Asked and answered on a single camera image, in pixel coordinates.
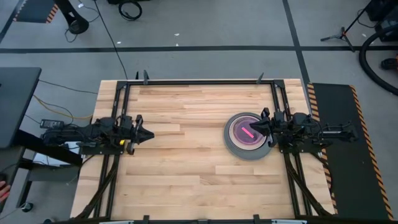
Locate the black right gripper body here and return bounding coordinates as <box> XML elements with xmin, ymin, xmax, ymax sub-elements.
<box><xmin>261</xmin><ymin>107</ymin><xmax>285</xmax><ymax>148</ymax></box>

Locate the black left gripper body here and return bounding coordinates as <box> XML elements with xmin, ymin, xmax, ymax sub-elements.
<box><xmin>121</xmin><ymin>114</ymin><xmax>144</xmax><ymax>156</ymax></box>

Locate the pink plastic plate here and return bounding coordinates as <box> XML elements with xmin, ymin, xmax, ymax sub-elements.
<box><xmin>232</xmin><ymin>117</ymin><xmax>266</xmax><ymax>146</ymax></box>

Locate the beige plastic plate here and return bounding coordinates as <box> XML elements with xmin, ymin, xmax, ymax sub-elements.
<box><xmin>228</xmin><ymin>114</ymin><xmax>269</xmax><ymax>152</ymax></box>

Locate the grey plastic plate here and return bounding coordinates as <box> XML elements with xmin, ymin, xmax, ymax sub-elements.
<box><xmin>223</xmin><ymin>111</ymin><xmax>276</xmax><ymax>161</ymax></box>

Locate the black power brick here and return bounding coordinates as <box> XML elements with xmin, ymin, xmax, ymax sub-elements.
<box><xmin>40</xmin><ymin>119</ymin><xmax>65</xmax><ymax>129</ymax></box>

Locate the large hazard-striped black mat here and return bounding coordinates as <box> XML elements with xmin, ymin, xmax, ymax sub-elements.
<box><xmin>307</xmin><ymin>82</ymin><xmax>395</xmax><ymax>220</ymax></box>

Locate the black tripod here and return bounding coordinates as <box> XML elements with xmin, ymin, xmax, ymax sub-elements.
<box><xmin>320</xmin><ymin>0</ymin><xmax>374</xmax><ymax>53</ymax></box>

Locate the black desk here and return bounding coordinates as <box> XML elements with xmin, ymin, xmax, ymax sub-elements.
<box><xmin>0</xmin><ymin>67</ymin><xmax>84</xmax><ymax>215</ymax></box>

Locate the black stand with round base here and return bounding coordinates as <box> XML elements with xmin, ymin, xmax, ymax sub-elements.
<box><xmin>54</xmin><ymin>0</ymin><xmax>90</xmax><ymax>35</ymax></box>

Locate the person's shoe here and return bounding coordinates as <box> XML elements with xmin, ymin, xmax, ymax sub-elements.
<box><xmin>381</xmin><ymin>58</ymin><xmax>398</xmax><ymax>71</ymax></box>

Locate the person's hand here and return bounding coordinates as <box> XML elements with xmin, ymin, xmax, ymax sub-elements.
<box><xmin>0</xmin><ymin>181</ymin><xmax>11</xmax><ymax>203</ymax></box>

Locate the small hazard-striped black mat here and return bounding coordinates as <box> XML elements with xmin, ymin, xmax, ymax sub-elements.
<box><xmin>12</xmin><ymin>0</ymin><xmax>59</xmax><ymax>24</ymax></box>

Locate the black equipment case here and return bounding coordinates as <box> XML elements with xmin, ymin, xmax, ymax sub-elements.
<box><xmin>365</xmin><ymin>0</ymin><xmax>398</xmax><ymax>43</ymax></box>

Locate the yellow cable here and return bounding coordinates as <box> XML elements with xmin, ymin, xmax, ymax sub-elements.
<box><xmin>32</xmin><ymin>94</ymin><xmax>94</xmax><ymax>121</ymax></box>

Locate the black aluminium table frame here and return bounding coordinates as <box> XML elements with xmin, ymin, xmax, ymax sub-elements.
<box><xmin>73</xmin><ymin>70</ymin><xmax>336</xmax><ymax>224</ymax></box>

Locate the thin black cable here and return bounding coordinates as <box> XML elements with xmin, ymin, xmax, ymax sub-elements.
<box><xmin>39</xmin><ymin>80</ymin><xmax>99</xmax><ymax>95</ymax></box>

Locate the long black floor cable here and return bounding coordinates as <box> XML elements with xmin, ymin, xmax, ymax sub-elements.
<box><xmin>93</xmin><ymin>0</ymin><xmax>129</xmax><ymax>80</ymax></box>

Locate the thick black hose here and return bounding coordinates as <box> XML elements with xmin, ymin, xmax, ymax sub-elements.
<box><xmin>359</xmin><ymin>26</ymin><xmax>398</xmax><ymax>96</ymax></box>

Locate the coiled black cable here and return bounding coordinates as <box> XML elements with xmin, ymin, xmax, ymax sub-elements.
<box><xmin>118</xmin><ymin>0</ymin><xmax>143</xmax><ymax>21</ymax></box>

